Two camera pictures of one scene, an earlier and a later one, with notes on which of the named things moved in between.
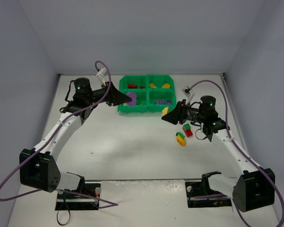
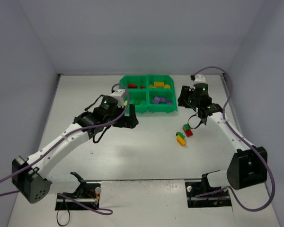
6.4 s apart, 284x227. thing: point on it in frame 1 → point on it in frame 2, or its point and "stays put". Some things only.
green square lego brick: x=187 y=126 stays put
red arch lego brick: x=132 y=86 stays put
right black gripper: x=183 y=113 → x=184 y=97
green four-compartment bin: x=153 y=93 stays put
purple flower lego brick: x=133 y=102 → x=156 y=100
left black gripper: x=110 y=93 → x=124 y=120
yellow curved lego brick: x=181 y=141 stays put
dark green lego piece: x=182 y=136 stays put
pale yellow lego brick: x=165 y=111 → x=159 y=84
